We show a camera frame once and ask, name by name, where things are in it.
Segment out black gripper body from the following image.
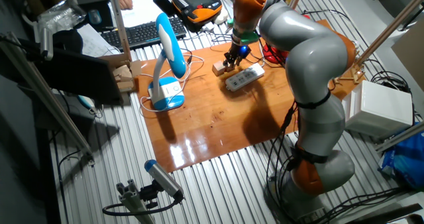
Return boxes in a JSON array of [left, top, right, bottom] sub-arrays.
[[227, 42, 243, 61]]

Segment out white power strip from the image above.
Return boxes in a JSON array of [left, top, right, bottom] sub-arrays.
[[225, 63, 266, 92]]

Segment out blue white desk lamp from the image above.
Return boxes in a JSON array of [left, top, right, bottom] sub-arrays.
[[147, 12, 187, 111]]

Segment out bare person hand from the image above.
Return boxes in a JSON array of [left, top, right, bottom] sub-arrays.
[[115, 0, 134, 11]]

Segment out light wooden block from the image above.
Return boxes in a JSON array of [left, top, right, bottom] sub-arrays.
[[211, 60, 227, 77]]

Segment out white rounded object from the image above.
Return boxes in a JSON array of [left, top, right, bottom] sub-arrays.
[[213, 7, 230, 25]]

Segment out orange black teach pendant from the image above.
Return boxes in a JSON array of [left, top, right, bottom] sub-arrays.
[[171, 0, 223, 32]]

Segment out brown wooden board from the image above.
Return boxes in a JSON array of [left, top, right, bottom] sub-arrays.
[[134, 18, 365, 174]]

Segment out black smartphone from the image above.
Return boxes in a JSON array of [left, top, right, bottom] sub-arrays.
[[152, 0, 177, 19]]

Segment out black keyboard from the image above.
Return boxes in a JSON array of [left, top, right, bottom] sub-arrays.
[[100, 17, 188, 51]]

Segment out white paper sheets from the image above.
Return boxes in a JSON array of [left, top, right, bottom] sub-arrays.
[[107, 0, 175, 28]]

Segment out wooden peg rack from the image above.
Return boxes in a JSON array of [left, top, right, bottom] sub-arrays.
[[332, 50, 367, 85]]

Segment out printed paper sheet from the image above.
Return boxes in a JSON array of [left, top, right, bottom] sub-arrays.
[[76, 23, 122, 58]]

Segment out dark computer mouse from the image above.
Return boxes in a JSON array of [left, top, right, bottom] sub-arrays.
[[87, 9, 103, 25]]

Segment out white plastic box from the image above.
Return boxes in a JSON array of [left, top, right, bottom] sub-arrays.
[[340, 80, 414, 139]]

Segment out black flat monitor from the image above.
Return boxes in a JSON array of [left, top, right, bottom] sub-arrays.
[[16, 38, 124, 106]]

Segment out clear plastic bag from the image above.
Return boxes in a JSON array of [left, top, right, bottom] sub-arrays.
[[36, 0, 87, 31]]

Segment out silver metal cylinder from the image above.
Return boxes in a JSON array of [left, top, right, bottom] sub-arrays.
[[38, 27, 54, 61]]

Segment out blue plastic bag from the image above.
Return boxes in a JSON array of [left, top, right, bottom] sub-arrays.
[[378, 126, 424, 190]]

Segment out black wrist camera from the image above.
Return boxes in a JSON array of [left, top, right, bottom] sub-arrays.
[[238, 44, 252, 60]]

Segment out black lamp power cord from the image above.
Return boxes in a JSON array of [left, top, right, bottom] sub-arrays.
[[211, 34, 266, 66]]

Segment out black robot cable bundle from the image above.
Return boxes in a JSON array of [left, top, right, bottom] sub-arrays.
[[263, 99, 301, 223]]

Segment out white lamp cable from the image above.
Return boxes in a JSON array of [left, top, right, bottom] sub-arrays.
[[138, 53, 205, 113]]

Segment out grey camera blue end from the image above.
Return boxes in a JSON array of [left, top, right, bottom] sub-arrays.
[[144, 159, 185, 202]]

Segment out black cables beside box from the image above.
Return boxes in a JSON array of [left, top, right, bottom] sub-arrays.
[[363, 58, 415, 95]]

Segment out aluminium camera mount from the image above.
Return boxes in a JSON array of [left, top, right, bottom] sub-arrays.
[[115, 179, 156, 224]]

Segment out black camera cable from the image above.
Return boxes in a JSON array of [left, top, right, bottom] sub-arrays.
[[101, 197, 182, 217]]

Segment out black floor cables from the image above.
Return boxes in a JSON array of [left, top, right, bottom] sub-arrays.
[[311, 186, 410, 224]]

